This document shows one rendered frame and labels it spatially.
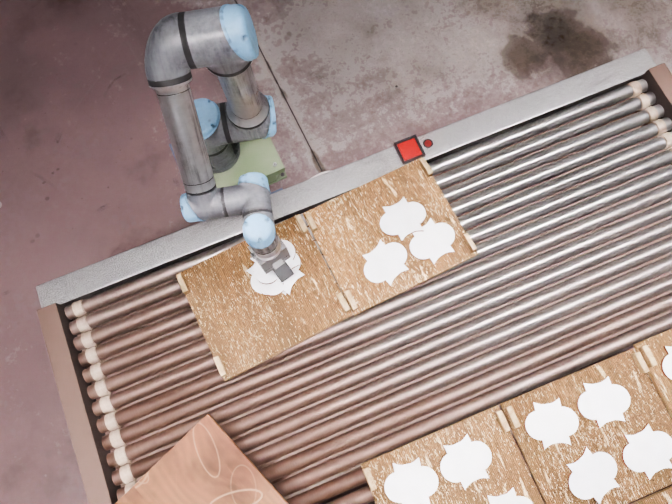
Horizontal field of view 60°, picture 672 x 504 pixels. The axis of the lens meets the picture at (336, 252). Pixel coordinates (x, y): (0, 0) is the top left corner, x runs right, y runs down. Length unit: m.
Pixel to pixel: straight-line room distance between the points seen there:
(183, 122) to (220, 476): 0.88
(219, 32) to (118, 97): 1.99
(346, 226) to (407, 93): 1.41
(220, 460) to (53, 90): 2.32
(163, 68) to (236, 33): 0.17
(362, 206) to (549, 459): 0.88
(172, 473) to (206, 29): 1.07
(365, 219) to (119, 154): 1.65
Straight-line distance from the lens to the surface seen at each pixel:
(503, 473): 1.72
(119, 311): 1.85
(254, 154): 1.86
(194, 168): 1.42
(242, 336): 1.71
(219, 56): 1.32
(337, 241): 1.74
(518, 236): 1.83
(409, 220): 1.76
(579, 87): 2.11
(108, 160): 3.11
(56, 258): 3.03
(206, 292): 1.76
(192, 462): 1.62
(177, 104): 1.37
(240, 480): 1.60
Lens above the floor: 2.61
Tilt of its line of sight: 74 degrees down
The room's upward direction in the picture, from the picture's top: 6 degrees counter-clockwise
